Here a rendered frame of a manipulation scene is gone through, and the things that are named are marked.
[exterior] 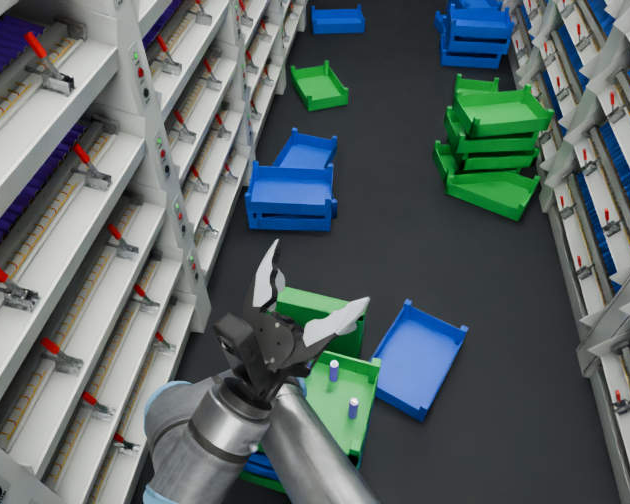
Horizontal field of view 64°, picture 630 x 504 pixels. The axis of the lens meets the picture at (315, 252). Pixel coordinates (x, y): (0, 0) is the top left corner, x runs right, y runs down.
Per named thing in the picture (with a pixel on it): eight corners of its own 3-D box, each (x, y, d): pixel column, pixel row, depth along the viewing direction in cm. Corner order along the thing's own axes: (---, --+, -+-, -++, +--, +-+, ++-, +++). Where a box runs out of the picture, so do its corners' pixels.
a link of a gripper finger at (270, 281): (276, 251, 72) (275, 316, 69) (254, 240, 66) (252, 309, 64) (296, 249, 70) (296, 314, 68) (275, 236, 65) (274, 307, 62)
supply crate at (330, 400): (378, 377, 111) (382, 358, 105) (357, 467, 98) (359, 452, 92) (251, 343, 117) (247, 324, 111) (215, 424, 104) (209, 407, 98)
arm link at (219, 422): (178, 410, 62) (229, 463, 57) (199, 377, 62) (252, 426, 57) (221, 410, 70) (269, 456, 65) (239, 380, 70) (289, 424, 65)
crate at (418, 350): (403, 313, 161) (406, 298, 155) (463, 342, 154) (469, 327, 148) (357, 386, 144) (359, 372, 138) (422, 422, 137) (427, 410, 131)
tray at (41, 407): (165, 220, 120) (168, 178, 110) (38, 484, 80) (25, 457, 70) (79, 195, 118) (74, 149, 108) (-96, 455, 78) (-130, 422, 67)
